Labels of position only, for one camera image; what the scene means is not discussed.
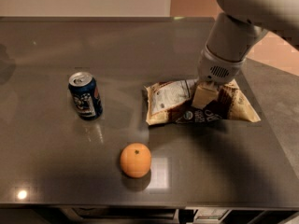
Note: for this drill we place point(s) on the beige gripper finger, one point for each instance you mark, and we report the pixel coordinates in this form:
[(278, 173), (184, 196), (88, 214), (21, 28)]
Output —
[(205, 93)]

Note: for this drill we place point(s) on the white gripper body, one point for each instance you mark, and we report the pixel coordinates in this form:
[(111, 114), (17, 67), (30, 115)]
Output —
[(215, 68)]

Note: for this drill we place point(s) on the brown chip bag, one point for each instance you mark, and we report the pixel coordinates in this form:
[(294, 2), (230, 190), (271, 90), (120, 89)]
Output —
[(172, 102)]

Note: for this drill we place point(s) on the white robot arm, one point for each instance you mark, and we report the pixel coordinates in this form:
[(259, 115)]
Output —
[(241, 25)]

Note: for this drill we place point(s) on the orange fruit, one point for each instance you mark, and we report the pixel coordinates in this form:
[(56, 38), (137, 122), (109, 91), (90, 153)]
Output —
[(135, 160)]

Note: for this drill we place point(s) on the blue soda can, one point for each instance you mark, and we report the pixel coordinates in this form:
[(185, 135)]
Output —
[(86, 97)]

